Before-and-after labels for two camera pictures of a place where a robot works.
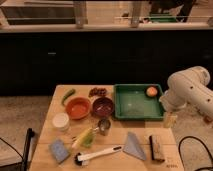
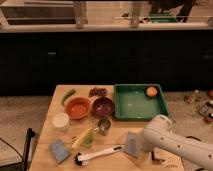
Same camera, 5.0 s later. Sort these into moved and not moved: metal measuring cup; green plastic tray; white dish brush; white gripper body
Moved: white gripper body
Not moved: white dish brush; metal measuring cup; green plastic tray
